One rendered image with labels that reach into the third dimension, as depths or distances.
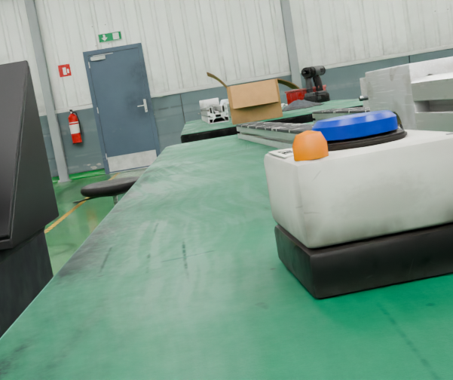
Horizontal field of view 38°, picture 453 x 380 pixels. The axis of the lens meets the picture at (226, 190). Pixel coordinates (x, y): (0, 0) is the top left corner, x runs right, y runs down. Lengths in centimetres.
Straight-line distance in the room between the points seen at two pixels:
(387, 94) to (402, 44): 1146
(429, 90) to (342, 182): 17
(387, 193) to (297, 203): 4
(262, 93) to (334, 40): 916
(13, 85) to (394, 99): 38
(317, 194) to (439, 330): 8
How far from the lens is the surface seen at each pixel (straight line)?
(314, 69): 398
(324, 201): 28
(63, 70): 1164
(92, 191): 349
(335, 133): 30
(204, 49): 1147
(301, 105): 333
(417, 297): 28
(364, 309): 27
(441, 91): 42
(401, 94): 48
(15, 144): 63
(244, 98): 257
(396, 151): 29
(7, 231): 57
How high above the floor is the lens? 87
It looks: 7 degrees down
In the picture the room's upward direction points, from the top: 9 degrees counter-clockwise
